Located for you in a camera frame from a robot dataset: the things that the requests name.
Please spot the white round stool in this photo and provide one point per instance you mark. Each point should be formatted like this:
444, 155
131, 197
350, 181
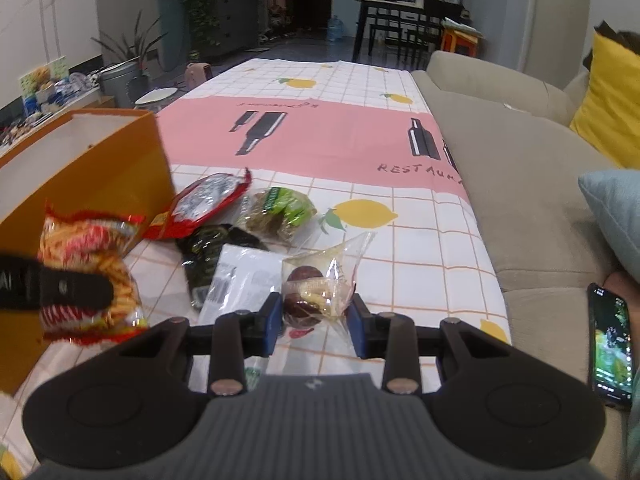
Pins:
157, 95

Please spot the cluttered shoe rack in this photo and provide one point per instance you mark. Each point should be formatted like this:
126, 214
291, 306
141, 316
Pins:
280, 10

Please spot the grey plant pot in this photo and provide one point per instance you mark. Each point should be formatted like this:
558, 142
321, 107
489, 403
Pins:
117, 85

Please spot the yellow cushion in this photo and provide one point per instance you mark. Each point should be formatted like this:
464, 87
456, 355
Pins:
610, 100

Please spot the stack of papers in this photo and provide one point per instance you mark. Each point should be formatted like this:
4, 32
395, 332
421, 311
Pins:
462, 25

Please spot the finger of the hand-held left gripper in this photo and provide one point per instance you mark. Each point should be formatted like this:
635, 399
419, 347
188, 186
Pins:
80, 289

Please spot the lemon print tablecloth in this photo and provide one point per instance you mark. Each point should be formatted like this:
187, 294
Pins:
400, 260

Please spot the orange stool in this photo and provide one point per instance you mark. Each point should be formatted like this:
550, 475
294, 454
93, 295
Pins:
460, 42

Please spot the long white snack packet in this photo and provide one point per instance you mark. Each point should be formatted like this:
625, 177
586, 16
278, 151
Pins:
240, 275

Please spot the blue water jug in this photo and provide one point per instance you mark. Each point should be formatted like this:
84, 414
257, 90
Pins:
335, 30

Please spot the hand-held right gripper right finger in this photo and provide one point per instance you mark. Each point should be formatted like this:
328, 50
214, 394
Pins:
356, 325

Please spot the clear packet of dark plums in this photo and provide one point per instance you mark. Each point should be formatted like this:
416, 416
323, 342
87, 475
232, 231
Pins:
305, 290

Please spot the orange storage box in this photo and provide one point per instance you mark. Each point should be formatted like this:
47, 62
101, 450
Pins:
100, 170

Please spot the dark drawer cabinet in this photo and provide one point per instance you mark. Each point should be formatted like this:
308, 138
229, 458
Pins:
235, 20

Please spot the clutter of small trinkets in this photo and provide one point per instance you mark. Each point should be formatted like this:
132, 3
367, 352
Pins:
20, 130

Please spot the beige sofa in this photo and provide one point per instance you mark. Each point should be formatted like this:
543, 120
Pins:
525, 185

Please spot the teddy bear picture card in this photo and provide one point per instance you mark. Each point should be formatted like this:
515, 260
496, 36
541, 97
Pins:
42, 75

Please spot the black dining chair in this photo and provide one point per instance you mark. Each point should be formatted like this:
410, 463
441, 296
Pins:
440, 15

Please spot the orange red crisps packet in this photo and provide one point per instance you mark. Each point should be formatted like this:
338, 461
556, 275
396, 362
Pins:
75, 240

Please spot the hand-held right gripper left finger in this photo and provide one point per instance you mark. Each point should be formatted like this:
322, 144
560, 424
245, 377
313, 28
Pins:
274, 320

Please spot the dark green snack packet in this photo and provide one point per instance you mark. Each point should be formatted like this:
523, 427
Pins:
205, 250

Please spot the dark brown cushion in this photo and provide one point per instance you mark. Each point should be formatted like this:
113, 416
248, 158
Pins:
617, 35

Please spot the dark dining table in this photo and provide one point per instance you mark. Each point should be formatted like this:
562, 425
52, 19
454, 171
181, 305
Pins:
385, 2

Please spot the black smartphone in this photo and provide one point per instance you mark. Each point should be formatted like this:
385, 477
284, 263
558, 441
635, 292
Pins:
607, 350

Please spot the red snack packet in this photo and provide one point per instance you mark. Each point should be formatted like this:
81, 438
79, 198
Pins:
200, 205

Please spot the long-leaf potted plant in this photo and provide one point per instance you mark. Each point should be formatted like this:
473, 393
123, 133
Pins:
137, 87

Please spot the light blue cushion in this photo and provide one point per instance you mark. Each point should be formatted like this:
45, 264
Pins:
620, 210

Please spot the pink bag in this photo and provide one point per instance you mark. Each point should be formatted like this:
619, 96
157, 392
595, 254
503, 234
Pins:
197, 75

